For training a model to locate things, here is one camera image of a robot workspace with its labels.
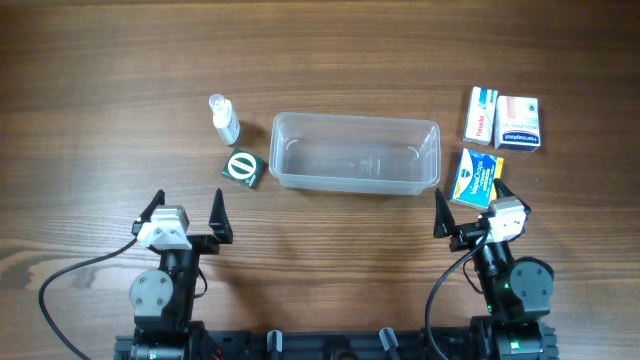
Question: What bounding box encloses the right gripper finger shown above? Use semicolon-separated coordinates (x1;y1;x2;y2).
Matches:
433;188;456;238
494;178;531;214

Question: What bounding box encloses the clear plastic container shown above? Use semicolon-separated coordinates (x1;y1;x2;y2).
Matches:
269;112;442;195

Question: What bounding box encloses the blue VapoDrops box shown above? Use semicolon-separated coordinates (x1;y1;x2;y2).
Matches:
449;148;504;210

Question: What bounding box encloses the green Zam-Buk box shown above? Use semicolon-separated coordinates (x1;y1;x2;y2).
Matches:
221;148;265;189

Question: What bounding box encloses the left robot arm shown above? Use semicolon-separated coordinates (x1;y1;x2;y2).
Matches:
129;190;233;360

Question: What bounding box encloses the left black cable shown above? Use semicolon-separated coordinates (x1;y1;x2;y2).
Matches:
38;236;139;360

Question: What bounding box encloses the white Panadol box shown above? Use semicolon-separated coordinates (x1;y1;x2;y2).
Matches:
463;87;498;146

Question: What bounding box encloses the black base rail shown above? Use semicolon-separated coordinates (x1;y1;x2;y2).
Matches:
113;327;559;360

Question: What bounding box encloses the white dropper bottle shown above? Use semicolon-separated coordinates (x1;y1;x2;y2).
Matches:
209;94;240;146

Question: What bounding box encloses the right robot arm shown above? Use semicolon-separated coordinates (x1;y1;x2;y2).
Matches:
424;179;558;359

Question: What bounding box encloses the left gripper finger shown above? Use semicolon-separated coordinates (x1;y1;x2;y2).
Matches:
208;189;233;244
136;189;165;223

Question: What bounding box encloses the white Hansaplast plaster box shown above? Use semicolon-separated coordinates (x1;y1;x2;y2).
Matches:
494;95;541;152

